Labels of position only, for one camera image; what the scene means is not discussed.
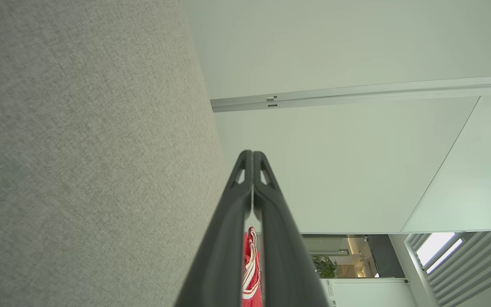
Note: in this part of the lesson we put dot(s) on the red lettered jersey white sleeves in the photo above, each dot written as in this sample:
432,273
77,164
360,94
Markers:
252,281

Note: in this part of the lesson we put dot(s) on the green potted plant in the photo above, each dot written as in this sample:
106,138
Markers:
325,266

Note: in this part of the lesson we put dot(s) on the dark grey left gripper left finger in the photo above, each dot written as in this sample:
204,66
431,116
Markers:
220,264

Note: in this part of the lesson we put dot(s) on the bright rectangular ceiling light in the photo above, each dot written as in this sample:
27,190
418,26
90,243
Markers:
437,251

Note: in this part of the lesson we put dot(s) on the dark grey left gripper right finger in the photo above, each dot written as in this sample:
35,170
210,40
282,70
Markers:
288,273

